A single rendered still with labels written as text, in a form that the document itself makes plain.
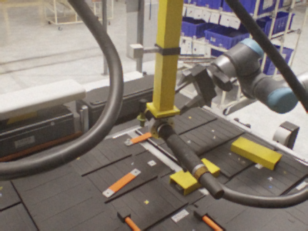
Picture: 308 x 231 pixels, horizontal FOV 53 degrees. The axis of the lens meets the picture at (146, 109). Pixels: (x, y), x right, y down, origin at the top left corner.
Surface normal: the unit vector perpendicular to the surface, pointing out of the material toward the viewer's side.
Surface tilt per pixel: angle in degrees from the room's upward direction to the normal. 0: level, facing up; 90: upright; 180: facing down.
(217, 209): 0
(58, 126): 90
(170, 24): 90
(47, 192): 0
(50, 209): 0
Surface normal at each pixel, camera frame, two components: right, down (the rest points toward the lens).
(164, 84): 0.38, 0.45
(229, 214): 0.04, -0.88
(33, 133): 0.62, 0.40
